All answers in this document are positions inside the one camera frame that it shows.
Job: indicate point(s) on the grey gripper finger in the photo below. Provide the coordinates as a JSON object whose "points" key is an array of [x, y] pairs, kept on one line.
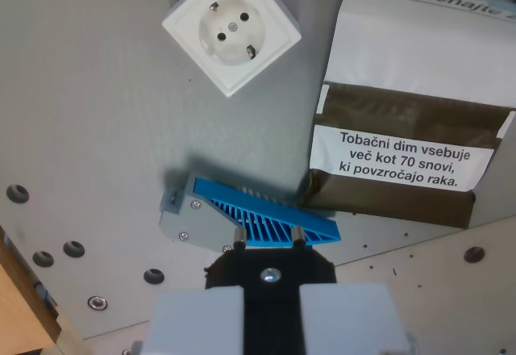
{"points": [[193, 322], [346, 318]]}

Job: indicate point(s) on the black plug with metal pins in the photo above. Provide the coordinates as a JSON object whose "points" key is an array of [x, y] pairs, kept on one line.
{"points": [[272, 302]]}

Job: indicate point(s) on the silver bolt in plate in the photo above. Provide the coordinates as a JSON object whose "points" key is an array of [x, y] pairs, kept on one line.
{"points": [[98, 303]]}

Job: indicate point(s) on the blue ribbed plastic wedge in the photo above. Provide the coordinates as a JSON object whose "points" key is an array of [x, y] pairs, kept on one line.
{"points": [[266, 218]]}

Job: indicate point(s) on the wooden board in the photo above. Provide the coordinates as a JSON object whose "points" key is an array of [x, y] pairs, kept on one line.
{"points": [[18, 310]]}

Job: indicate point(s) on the tobacco pack with warning text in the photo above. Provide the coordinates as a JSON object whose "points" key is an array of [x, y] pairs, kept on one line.
{"points": [[411, 72]]}

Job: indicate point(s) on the grey plastic mount with screws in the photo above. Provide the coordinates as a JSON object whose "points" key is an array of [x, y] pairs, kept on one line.
{"points": [[189, 222]]}

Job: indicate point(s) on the white wall socket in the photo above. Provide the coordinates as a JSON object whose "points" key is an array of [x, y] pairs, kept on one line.
{"points": [[234, 32]]}

